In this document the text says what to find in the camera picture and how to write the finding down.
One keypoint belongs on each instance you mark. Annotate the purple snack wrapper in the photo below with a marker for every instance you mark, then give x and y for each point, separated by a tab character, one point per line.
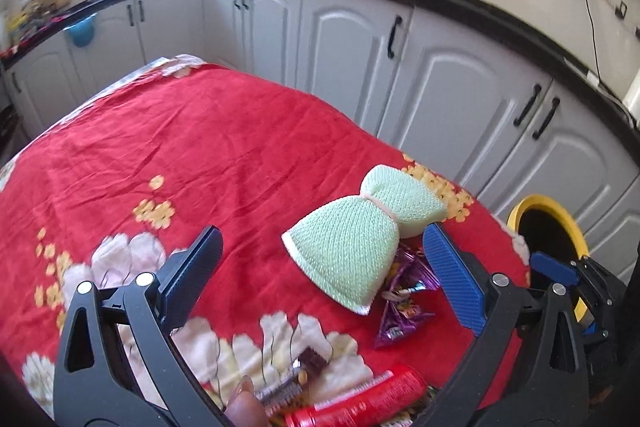
400	317

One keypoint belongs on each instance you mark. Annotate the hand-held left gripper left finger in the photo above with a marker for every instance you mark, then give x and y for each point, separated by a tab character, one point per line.
195	272

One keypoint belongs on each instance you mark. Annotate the white lower kitchen cabinets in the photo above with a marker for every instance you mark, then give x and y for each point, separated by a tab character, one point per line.
340	42

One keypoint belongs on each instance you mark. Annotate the black wall bracket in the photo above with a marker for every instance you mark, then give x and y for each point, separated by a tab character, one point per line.
622	8

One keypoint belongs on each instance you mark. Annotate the green foam fruit net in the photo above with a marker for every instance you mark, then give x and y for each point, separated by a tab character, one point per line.
340	247

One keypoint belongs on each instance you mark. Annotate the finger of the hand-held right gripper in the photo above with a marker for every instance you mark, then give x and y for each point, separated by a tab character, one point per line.
596	329
552	268

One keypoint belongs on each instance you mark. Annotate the red floral blanket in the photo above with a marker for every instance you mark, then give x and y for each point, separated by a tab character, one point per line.
200	147

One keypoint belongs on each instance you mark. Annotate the person's left hand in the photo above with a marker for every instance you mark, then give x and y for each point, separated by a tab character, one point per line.
246	412

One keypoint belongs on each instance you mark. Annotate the red snack tube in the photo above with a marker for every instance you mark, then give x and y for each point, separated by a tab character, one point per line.
360	394

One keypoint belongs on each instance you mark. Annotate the chocolate bar wrapper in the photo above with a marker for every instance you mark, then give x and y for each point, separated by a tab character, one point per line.
310	359

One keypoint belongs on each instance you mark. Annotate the yellow-rimmed trash bin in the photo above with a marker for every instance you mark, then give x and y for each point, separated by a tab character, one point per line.
520	209

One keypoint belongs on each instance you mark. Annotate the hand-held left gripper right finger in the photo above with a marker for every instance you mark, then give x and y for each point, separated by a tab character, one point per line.
455	277

